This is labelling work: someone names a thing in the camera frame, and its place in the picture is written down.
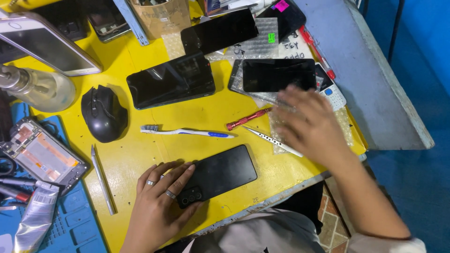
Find person's right hand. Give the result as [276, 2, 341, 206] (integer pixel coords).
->
[272, 84, 352, 171]

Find person's left hand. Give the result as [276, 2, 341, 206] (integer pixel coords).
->
[132, 161, 204, 234]

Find matte black smartphone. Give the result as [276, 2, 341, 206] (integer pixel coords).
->
[176, 144, 258, 210]

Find white keypad phone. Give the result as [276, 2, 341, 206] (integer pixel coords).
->
[314, 63, 347, 112]

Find black phone display panel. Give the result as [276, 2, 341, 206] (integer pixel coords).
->
[241, 58, 317, 93]

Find perforated metal tweezers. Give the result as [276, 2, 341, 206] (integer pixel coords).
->
[242, 125, 304, 158]

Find red precision screwdriver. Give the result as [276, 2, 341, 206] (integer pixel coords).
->
[226, 107, 273, 131]

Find clear bubble wrap sheet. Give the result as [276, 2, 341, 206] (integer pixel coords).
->
[268, 104, 354, 155]

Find red pen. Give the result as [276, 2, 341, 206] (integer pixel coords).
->
[298, 25, 337, 81]

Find handwritten white paper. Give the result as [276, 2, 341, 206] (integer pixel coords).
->
[277, 30, 316, 60]

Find clear bubble wrap bag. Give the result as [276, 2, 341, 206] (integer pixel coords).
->
[227, 59, 325, 106]

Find bubble wrap bag green sticker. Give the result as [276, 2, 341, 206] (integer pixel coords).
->
[161, 17, 280, 63]

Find grey wooden board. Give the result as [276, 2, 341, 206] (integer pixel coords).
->
[293, 0, 435, 151]

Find black phone with pink sticker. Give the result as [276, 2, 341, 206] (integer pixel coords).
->
[256, 0, 307, 43]

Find person's black trousers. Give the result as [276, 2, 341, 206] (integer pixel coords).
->
[276, 181, 325, 235]

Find long black phone display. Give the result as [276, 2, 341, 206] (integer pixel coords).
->
[180, 8, 260, 56]

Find white and blue toothbrush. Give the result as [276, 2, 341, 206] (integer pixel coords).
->
[140, 124, 235, 139]

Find heap of boxes and parts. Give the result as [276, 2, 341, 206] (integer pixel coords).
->
[203, 0, 278, 17]

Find black metal pole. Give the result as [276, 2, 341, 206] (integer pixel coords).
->
[387, 0, 405, 64]

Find black smartphone with teal edge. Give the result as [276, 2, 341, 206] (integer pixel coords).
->
[126, 52, 216, 110]

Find person's white shirt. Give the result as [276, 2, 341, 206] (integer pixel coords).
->
[181, 209, 428, 253]

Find brown cardboard box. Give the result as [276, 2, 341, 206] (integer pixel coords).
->
[128, 0, 192, 41]

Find light blue wooden strip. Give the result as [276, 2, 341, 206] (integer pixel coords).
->
[112, 0, 150, 46]

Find black computer mouse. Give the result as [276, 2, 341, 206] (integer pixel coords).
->
[80, 84, 129, 144]

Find opened dark phone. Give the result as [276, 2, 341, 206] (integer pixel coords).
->
[85, 0, 132, 44]

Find metal pry tool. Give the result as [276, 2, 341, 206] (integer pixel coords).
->
[90, 144, 117, 216]

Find black device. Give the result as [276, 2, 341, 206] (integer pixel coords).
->
[31, 0, 89, 42]

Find blue repair mat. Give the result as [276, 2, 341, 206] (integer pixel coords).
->
[0, 102, 110, 253]

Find glass pump dispenser bottle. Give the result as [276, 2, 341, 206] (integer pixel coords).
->
[0, 64, 76, 113]

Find white and gold smartphone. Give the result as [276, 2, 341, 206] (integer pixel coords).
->
[0, 12, 103, 77]

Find silver glue tube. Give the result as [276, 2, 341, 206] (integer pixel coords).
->
[13, 181, 60, 253]

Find opened phone frame with battery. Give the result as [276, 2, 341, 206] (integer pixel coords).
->
[0, 117, 90, 197]

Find grey handled tool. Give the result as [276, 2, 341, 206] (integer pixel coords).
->
[0, 177, 53, 191]

